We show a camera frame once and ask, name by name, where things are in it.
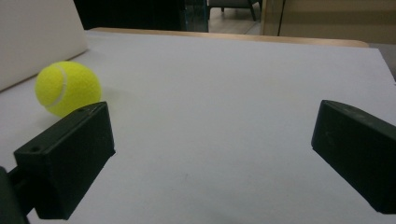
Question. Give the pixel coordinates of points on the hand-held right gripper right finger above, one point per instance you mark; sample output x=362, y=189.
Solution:
x=358, y=149

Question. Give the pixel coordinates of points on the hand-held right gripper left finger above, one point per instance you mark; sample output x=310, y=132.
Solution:
x=68, y=155

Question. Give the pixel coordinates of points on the yellow tennis ball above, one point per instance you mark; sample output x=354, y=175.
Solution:
x=67, y=87

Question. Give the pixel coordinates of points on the white box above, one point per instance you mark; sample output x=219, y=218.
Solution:
x=34, y=34

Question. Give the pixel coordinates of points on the beige cabinet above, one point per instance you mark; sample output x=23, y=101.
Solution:
x=333, y=18

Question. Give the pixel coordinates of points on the dark cabinet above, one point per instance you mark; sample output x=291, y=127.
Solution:
x=137, y=14

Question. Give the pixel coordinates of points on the dark chair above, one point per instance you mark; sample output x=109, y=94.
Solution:
x=235, y=5

